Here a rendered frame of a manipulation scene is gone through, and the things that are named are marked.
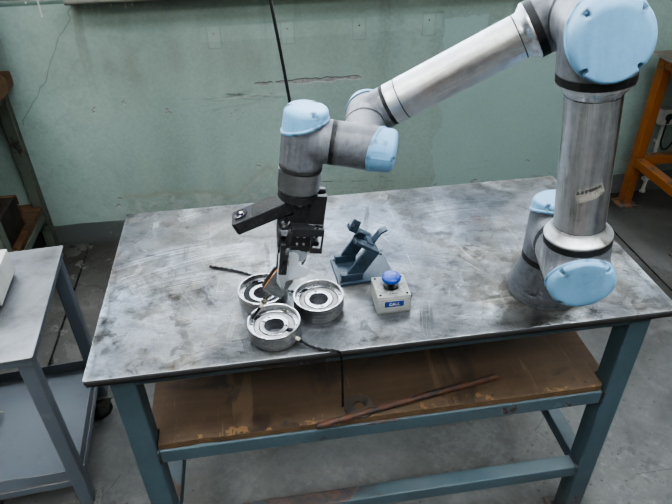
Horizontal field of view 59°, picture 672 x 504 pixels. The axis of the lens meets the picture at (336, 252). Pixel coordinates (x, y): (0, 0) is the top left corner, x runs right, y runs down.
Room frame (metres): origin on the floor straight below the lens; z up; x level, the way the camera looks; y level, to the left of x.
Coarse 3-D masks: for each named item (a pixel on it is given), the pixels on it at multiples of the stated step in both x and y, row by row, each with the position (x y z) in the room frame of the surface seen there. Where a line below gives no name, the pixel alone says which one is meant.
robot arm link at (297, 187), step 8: (280, 176) 0.90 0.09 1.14; (288, 176) 0.88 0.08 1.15; (296, 176) 0.95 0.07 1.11; (312, 176) 0.94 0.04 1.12; (320, 176) 0.90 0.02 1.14; (280, 184) 0.89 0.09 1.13; (288, 184) 0.88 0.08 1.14; (296, 184) 0.88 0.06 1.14; (304, 184) 0.88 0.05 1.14; (312, 184) 0.89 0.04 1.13; (288, 192) 0.88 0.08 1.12; (296, 192) 0.88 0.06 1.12; (304, 192) 0.88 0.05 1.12; (312, 192) 0.89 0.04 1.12
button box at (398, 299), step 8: (376, 280) 0.99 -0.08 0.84; (376, 288) 0.96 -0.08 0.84; (384, 288) 0.96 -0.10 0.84; (392, 288) 0.95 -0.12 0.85; (400, 288) 0.96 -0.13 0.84; (408, 288) 0.96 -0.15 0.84; (376, 296) 0.94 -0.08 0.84; (384, 296) 0.93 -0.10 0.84; (392, 296) 0.93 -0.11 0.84; (400, 296) 0.93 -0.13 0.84; (408, 296) 0.94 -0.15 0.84; (376, 304) 0.94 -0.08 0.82; (384, 304) 0.93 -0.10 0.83; (392, 304) 0.93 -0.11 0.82; (400, 304) 0.93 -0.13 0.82; (408, 304) 0.94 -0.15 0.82; (384, 312) 0.93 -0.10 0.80; (392, 312) 0.93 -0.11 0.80
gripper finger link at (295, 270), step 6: (294, 252) 0.89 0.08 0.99; (294, 258) 0.89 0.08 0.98; (288, 264) 0.89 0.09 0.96; (294, 264) 0.89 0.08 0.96; (300, 264) 0.89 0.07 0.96; (288, 270) 0.89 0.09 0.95; (294, 270) 0.89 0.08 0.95; (300, 270) 0.89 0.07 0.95; (306, 270) 0.89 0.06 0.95; (282, 276) 0.88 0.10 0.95; (288, 276) 0.89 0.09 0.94; (294, 276) 0.89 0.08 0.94; (300, 276) 0.89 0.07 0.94; (282, 282) 0.88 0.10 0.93; (282, 288) 0.89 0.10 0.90
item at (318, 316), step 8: (312, 280) 1.00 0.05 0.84; (320, 280) 1.00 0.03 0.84; (328, 280) 1.00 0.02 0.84; (296, 288) 0.97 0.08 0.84; (304, 288) 0.98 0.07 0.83; (328, 288) 0.98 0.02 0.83; (336, 288) 0.98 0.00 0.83; (296, 296) 0.96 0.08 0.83; (312, 296) 0.96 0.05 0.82; (320, 296) 0.97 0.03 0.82; (328, 296) 0.96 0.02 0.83; (296, 304) 0.92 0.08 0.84; (312, 304) 0.93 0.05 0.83; (328, 304) 0.93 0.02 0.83; (336, 304) 0.92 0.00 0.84; (304, 312) 0.90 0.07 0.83; (312, 312) 0.90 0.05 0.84; (320, 312) 0.90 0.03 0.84; (328, 312) 0.90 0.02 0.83; (336, 312) 0.91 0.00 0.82; (304, 320) 0.91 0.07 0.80; (312, 320) 0.90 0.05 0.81; (320, 320) 0.90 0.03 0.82; (328, 320) 0.91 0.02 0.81
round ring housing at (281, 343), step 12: (252, 312) 0.90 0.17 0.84; (264, 312) 0.91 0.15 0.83; (288, 312) 0.91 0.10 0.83; (252, 324) 0.88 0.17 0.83; (264, 324) 0.88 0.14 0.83; (276, 324) 0.89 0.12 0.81; (288, 324) 0.87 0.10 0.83; (300, 324) 0.87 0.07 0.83; (252, 336) 0.84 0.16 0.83; (288, 336) 0.83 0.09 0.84; (264, 348) 0.83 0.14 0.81; (276, 348) 0.82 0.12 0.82
